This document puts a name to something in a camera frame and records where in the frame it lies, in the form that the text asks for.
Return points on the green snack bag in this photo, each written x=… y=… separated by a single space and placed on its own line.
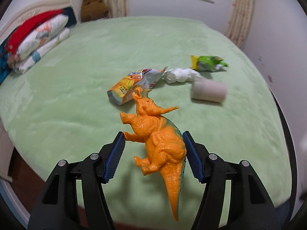
x=207 y=63

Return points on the bed with green blanket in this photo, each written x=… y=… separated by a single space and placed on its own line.
x=72 y=100

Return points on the brown plush toy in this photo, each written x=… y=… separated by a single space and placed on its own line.
x=92 y=6

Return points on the orange snack bag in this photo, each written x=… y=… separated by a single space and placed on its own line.
x=124 y=86

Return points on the white crumpled tissue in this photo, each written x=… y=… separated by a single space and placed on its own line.
x=178 y=75

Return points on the red pillow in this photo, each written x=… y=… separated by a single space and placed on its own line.
x=26 y=27

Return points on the cream nightstand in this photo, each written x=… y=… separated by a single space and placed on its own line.
x=4 y=153

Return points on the orange dinosaur toy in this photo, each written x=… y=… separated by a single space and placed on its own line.
x=163 y=146

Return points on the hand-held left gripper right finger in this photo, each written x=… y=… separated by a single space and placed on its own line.
x=194 y=158

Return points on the cream headboard with blue padding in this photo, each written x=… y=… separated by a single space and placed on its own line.
x=28 y=10

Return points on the white paper roll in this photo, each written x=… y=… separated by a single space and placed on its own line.
x=208 y=91

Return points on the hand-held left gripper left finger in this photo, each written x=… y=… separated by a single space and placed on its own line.
x=115 y=158

